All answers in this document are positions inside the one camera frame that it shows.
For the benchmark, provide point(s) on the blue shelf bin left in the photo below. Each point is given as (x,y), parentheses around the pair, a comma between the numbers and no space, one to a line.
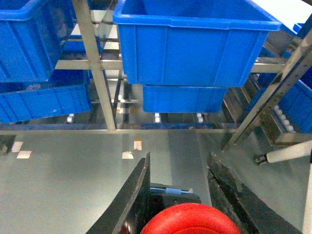
(33,34)

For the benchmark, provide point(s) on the steel shelf upright post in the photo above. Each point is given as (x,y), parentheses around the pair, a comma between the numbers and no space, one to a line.
(83,15)

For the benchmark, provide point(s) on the red mushroom push button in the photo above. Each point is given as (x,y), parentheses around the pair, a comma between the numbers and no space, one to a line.
(178,213)

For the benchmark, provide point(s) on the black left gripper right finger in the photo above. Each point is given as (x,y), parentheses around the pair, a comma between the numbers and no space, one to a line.
(231,196)

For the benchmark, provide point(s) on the blue lower shelf bin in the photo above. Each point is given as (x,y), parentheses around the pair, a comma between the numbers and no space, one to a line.
(182,99)

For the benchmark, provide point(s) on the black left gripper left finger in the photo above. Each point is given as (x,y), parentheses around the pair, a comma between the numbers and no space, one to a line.
(128,212)

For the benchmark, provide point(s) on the blue shelf bin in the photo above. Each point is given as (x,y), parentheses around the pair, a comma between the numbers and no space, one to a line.
(182,99)
(212,43)
(33,34)

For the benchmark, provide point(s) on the blue shelf bin right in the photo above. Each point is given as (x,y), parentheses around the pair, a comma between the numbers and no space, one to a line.
(212,43)

